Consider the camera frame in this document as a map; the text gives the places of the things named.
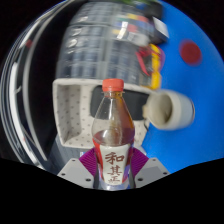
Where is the black box with white label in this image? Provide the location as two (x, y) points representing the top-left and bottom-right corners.
(151, 16), (170, 43)

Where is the white and grey mug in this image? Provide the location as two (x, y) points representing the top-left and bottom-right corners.
(142, 89), (196, 131)

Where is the clear bottle with red cap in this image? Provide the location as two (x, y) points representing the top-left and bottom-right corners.
(91, 78), (136, 192)

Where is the white perforated tray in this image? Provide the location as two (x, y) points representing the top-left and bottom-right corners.
(52, 78), (151, 149)

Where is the black zip case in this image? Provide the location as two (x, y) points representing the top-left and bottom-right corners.
(89, 84), (150, 125)

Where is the flat black case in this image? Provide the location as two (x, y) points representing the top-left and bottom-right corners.
(143, 1), (164, 18)

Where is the clear organizer with coloured parts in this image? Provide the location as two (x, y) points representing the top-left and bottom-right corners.
(111, 9), (152, 45)

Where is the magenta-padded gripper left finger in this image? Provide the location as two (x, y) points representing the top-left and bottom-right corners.
(57, 148), (100, 190)

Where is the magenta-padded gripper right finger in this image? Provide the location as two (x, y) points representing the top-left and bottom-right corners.
(126, 148), (171, 190)

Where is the yellow multimeter with red leads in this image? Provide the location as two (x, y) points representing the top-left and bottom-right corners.
(135, 43), (165, 91)

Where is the flat round red coaster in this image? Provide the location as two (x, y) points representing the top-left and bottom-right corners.
(178, 39), (203, 66)

